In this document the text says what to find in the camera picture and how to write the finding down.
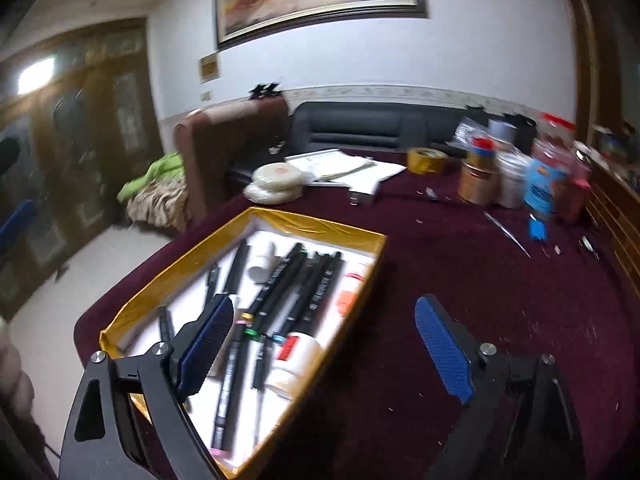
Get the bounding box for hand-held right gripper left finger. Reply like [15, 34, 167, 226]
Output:
[59, 292, 236, 480]

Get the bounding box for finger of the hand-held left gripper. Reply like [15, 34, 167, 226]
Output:
[0, 199, 37, 261]
[0, 137, 22, 177]

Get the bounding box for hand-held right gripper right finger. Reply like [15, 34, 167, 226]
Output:
[414, 294, 586, 480]

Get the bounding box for thin black pen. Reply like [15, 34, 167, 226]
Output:
[204, 261, 222, 307]

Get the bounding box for clear gel pen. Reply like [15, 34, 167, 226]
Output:
[251, 332, 273, 448]

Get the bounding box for gold cardboard box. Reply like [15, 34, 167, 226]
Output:
[99, 206, 389, 480]

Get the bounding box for plain black marker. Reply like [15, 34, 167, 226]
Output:
[221, 239, 251, 297]

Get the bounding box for white bottle red label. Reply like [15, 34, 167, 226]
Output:
[264, 332, 322, 402]

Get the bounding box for plain white bottle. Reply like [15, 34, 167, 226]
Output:
[247, 241, 277, 285]

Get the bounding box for yellow cap black marker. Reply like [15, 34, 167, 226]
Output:
[239, 242, 307, 326]

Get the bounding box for green cap black marker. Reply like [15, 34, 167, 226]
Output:
[246, 250, 326, 341]

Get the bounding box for orange white highlighter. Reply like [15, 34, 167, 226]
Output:
[336, 259, 373, 317]

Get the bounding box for light blue cap black marker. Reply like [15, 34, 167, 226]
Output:
[272, 252, 346, 348]

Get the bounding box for person's left hand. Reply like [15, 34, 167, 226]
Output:
[0, 317, 35, 416]

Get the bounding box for maroon velvet tablecloth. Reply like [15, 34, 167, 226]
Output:
[74, 147, 640, 480]

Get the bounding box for wooden door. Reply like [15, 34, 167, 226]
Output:
[0, 17, 167, 321]

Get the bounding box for brown blanket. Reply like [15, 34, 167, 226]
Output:
[125, 182, 192, 235]

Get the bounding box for green cloth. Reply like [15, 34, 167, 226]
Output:
[116, 151, 185, 202]

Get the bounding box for amber jar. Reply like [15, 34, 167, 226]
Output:
[457, 159, 497, 207]

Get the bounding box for brown chair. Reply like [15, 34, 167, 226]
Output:
[173, 96, 292, 233]

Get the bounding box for white plastic jar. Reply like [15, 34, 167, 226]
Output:
[496, 152, 532, 210]

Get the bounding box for gold tape roll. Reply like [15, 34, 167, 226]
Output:
[405, 147, 449, 177]

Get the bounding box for clear jar blue label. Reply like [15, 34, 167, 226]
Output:
[521, 139, 573, 222]

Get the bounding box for stacked coloured tape rolls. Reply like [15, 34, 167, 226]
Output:
[466, 137, 497, 167]

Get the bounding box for pink knit covered bottle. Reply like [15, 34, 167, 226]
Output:
[562, 157, 594, 224]

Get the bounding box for clear plastic bag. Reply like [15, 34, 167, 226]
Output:
[452, 116, 488, 147]

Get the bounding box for grey tape roll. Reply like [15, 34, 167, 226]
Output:
[487, 118, 519, 147]

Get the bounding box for black leather sofa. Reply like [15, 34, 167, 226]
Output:
[227, 101, 473, 186]

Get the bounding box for red lid jar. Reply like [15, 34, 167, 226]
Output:
[541, 112, 577, 147]

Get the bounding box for black clips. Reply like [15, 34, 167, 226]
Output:
[249, 81, 284, 102]

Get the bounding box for gold wall plaque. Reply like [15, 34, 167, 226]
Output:
[198, 52, 222, 84]

